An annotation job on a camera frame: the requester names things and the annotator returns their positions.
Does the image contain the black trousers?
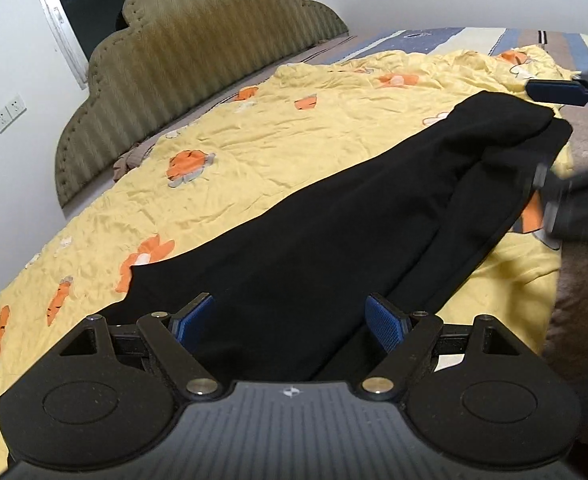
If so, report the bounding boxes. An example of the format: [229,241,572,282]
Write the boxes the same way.
[103,91,572,382]

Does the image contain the brown grey pillow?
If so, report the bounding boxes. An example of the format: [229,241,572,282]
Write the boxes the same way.
[113,139,156,182]

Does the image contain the yellow carrot print bedsheet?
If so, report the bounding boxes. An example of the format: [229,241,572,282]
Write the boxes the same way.
[0,44,571,474]

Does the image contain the olive green padded headboard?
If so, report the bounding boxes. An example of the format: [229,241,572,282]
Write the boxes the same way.
[54,0,348,206]

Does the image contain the white wall socket pair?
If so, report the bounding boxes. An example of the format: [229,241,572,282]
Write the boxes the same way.
[0,96,27,133]

